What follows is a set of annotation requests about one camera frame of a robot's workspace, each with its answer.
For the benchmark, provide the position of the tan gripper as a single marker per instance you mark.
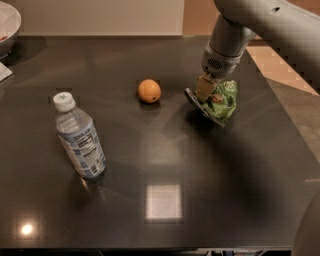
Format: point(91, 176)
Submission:
point(218, 62)

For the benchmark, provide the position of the green jalapeno chip bag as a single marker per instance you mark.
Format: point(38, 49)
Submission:
point(222, 101)

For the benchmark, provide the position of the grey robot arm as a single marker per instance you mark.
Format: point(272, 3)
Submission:
point(292, 32)

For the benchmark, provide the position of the orange round fruit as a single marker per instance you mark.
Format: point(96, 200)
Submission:
point(149, 91)

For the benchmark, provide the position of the clear plastic water bottle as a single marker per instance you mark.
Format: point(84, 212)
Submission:
point(77, 133)

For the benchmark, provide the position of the white paper sheet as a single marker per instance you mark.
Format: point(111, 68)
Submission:
point(5, 72)

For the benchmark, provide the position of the white bowl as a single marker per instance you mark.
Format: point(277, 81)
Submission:
point(10, 23)

